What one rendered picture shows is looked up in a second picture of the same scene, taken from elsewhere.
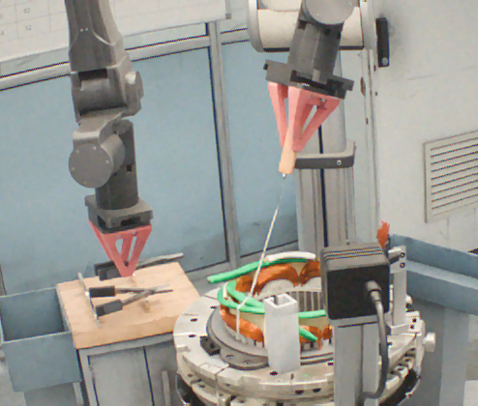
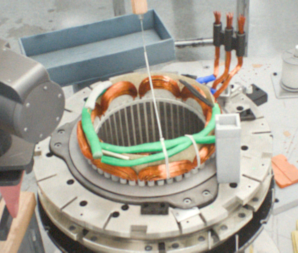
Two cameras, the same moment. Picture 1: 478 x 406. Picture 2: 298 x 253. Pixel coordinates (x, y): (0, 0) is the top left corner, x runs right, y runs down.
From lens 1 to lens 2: 0.92 m
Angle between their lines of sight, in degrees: 56
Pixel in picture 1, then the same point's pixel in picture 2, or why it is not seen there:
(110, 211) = (7, 155)
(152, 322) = (13, 244)
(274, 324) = (235, 143)
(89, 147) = (39, 90)
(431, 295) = (124, 66)
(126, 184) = not seen: hidden behind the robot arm
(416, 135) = not seen: outside the picture
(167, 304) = not seen: outside the picture
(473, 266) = (115, 27)
